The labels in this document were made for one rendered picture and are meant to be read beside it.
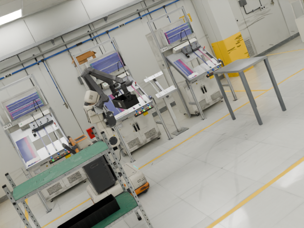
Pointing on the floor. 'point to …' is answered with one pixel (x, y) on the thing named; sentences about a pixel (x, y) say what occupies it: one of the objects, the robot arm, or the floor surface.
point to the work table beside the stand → (239, 64)
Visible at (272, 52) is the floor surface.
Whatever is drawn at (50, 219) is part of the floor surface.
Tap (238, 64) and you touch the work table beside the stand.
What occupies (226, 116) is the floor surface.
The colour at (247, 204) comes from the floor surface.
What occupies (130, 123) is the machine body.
